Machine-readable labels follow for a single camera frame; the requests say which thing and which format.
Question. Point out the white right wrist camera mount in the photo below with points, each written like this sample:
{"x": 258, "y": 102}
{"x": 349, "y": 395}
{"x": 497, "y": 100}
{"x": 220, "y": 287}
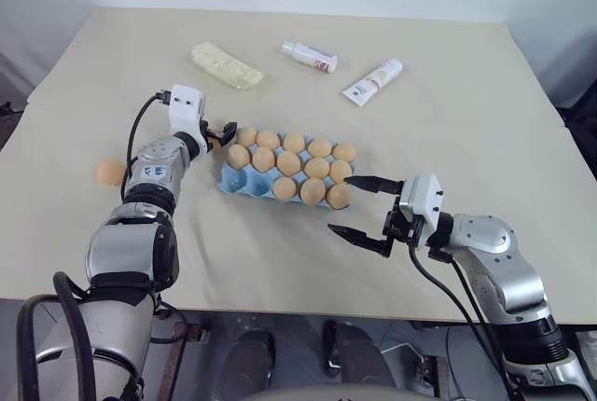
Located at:
{"x": 422, "y": 198}

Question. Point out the dark rounded shape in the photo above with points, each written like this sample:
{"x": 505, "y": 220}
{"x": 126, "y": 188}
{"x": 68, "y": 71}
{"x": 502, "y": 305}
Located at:
{"x": 356, "y": 356}
{"x": 249, "y": 360}

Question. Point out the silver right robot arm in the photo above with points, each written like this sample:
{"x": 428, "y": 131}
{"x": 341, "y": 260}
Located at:
{"x": 494, "y": 252}

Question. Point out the rusty metal table frame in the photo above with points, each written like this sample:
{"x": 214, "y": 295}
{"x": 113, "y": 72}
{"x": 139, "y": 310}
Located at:
{"x": 175, "y": 359}

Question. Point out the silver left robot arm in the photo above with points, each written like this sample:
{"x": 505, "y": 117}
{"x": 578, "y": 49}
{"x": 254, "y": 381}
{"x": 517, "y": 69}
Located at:
{"x": 130, "y": 247}

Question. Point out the blue egg carton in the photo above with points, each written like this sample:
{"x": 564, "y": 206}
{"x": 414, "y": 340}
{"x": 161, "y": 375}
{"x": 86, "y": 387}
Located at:
{"x": 242, "y": 182}

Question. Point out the white cream tube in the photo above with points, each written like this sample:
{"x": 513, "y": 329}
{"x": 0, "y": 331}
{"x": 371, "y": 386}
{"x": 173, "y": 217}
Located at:
{"x": 373, "y": 83}

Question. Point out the white plastic bottle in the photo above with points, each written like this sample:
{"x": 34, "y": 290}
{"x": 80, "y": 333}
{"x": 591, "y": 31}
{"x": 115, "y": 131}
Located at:
{"x": 310, "y": 57}

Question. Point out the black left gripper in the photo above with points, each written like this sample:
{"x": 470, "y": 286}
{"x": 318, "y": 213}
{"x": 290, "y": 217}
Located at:
{"x": 204, "y": 133}

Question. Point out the clear bag of white food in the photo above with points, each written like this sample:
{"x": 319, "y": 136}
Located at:
{"x": 226, "y": 66}

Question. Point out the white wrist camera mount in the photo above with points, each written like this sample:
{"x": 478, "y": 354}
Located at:
{"x": 183, "y": 109}
{"x": 422, "y": 198}

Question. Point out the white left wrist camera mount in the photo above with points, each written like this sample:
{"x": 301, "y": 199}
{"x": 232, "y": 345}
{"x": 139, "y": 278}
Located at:
{"x": 183, "y": 109}

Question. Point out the brown egg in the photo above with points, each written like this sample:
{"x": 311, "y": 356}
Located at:
{"x": 239, "y": 156}
{"x": 263, "y": 159}
{"x": 268, "y": 139}
{"x": 317, "y": 168}
{"x": 340, "y": 170}
{"x": 214, "y": 142}
{"x": 246, "y": 136}
{"x": 288, "y": 162}
{"x": 294, "y": 142}
{"x": 109, "y": 171}
{"x": 320, "y": 147}
{"x": 285, "y": 188}
{"x": 338, "y": 196}
{"x": 344, "y": 152}
{"x": 312, "y": 190}

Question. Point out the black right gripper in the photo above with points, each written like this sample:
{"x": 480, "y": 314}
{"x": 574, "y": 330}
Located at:
{"x": 396, "y": 226}

